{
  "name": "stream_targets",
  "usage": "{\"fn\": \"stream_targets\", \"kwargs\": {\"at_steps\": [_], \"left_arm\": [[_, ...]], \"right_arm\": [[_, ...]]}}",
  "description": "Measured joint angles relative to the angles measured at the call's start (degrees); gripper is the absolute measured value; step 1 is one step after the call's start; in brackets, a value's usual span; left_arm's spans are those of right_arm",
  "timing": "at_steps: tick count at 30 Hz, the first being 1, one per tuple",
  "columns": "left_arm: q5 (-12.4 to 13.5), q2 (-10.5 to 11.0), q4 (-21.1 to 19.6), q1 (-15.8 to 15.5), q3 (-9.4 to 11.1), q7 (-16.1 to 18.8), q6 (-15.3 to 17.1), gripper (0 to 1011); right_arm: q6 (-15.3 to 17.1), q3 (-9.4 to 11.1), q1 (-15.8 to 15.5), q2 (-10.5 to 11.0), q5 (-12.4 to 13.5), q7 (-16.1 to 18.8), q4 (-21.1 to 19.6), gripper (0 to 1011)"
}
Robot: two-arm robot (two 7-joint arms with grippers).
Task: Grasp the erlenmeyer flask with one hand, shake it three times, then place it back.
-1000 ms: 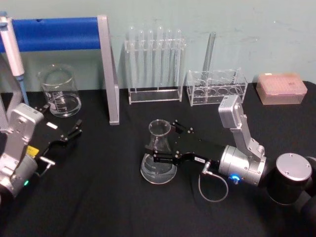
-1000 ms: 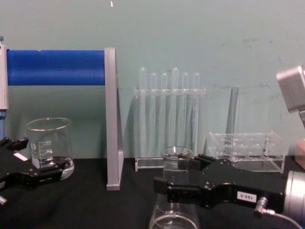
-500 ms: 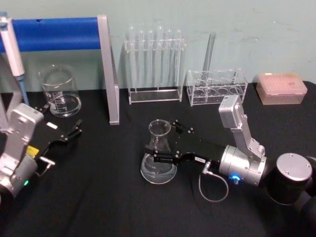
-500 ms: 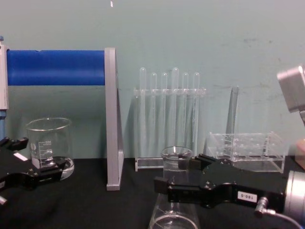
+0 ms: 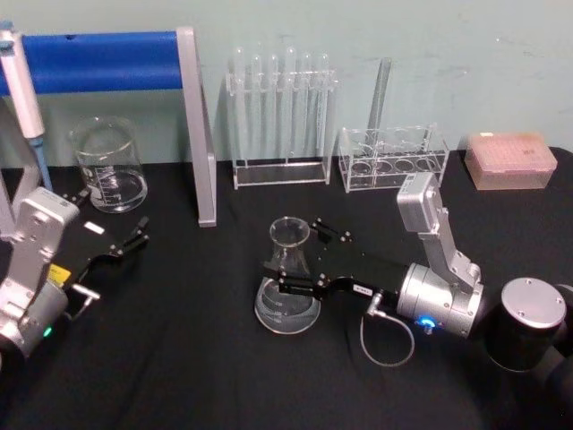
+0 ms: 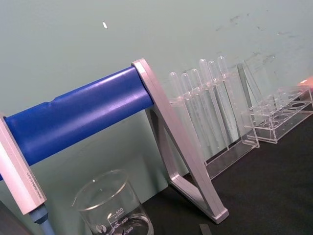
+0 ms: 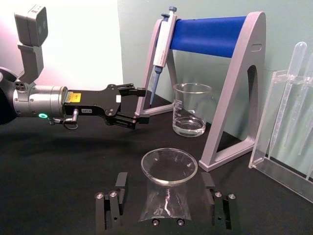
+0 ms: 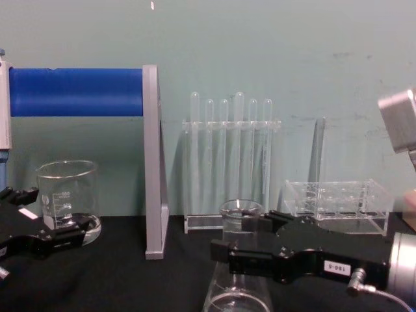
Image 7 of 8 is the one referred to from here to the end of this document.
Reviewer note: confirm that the clear acrylic pipette rack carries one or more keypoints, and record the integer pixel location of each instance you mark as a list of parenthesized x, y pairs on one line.
[(276, 171)]

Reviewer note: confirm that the clear glass conical flask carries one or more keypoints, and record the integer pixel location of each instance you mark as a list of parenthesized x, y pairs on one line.
[(168, 195)]

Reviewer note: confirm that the pale wall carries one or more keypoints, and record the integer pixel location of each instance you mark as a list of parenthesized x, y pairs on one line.
[(281, 24)]

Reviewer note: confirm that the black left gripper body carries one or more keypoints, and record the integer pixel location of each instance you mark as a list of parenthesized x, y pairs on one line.
[(97, 102)]

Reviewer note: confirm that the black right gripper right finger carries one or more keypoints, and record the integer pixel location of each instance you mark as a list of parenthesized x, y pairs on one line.
[(222, 210)]

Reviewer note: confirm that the black table cloth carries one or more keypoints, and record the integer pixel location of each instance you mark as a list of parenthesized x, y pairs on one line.
[(49, 171)]

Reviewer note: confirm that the white and blue pipette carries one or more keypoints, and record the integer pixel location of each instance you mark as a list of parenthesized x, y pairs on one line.
[(163, 49)]

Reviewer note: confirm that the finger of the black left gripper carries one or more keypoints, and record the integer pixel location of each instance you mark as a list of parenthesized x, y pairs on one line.
[(132, 121), (134, 91)]

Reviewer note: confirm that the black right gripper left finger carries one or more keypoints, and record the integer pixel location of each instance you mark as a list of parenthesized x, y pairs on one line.
[(110, 210)]

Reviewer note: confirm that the clear glass beaker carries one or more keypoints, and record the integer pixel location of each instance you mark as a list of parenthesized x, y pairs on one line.
[(188, 127)]

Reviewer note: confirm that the clear plastic transfer pipette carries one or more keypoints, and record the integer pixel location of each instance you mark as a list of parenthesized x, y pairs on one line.
[(297, 56), (310, 66)]

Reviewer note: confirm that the grey stand with blue bar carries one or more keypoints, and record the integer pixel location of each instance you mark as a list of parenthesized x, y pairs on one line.
[(234, 98)]

